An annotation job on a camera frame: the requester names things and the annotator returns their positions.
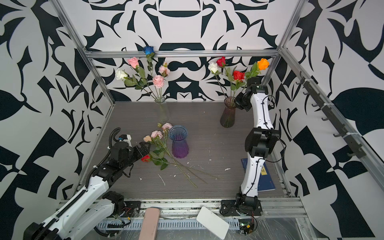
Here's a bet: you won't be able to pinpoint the maroon glass vase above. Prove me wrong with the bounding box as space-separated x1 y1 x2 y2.
220 97 236 128

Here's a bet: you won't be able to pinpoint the white rose flower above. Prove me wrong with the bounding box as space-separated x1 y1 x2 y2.
115 69 155 99
208 63 228 98

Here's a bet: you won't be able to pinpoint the clear glass vase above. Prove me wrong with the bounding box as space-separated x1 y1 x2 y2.
155 96 170 124

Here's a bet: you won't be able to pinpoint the blue purple glass vase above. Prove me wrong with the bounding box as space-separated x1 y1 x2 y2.
169 125 189 159

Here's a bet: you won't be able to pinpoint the large pink peony flower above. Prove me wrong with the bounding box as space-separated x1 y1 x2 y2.
153 75 165 101

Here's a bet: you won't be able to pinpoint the pink rose flower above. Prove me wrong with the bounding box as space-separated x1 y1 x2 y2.
128 57 156 100

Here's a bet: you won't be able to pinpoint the blue rose flower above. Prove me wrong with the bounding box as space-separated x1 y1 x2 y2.
144 46 155 78

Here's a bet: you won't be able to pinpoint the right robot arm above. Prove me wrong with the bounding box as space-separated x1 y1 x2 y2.
235 77 280 216

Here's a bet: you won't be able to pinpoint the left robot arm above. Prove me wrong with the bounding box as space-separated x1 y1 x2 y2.
23 128 151 240

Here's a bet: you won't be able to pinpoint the blue book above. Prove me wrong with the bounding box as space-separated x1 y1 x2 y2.
241 158 276 192

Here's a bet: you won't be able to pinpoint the small pink flower sprig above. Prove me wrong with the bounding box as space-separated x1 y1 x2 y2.
158 62 171 78

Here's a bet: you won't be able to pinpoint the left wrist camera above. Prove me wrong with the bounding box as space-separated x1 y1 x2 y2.
118 135 132 147

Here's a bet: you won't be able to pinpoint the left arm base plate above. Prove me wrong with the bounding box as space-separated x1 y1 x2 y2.
112 200 142 218

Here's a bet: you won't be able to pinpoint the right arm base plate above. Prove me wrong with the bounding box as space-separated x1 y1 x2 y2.
220 197 263 217

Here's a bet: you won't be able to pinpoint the wall hook rail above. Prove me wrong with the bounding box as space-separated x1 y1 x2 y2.
297 71 367 159

